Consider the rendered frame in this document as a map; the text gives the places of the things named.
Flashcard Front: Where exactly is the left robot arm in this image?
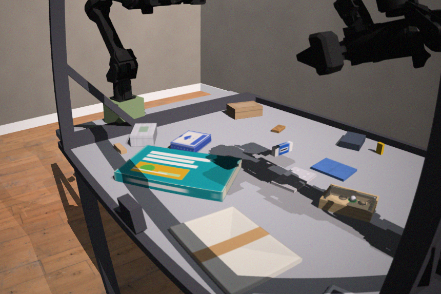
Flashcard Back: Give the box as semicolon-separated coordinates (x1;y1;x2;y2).
85;0;156;102

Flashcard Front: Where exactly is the small yellow block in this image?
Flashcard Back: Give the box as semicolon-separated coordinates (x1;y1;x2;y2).
376;142;385;155

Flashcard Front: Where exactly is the teal rectangular box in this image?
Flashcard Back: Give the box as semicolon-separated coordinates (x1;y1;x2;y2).
114;145;242;202

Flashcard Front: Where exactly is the blue flat rectangular slab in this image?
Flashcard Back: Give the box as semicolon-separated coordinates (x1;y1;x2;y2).
311;158;357;182

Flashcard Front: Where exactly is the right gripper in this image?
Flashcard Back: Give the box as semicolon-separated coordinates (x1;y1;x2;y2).
296;23;389;75

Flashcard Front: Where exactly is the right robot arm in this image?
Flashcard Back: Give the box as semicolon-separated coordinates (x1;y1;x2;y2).
333;0;441;68

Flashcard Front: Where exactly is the wooden ball-in-hole puzzle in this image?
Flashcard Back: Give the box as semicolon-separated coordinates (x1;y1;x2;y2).
318;184;379;222

